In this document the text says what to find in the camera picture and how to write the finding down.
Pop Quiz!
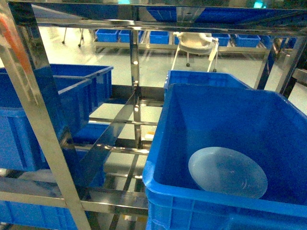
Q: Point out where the large blue target crate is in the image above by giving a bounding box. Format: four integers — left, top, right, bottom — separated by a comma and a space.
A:
142, 84, 307, 230

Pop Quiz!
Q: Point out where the white chair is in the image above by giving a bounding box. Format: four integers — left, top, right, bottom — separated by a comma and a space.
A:
171, 32, 219, 72

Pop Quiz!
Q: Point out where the light blue round tray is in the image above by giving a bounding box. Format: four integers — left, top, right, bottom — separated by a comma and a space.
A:
188, 147, 268, 199

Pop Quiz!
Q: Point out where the steel shelf cart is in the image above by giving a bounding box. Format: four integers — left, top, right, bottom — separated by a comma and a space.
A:
0, 0, 307, 230

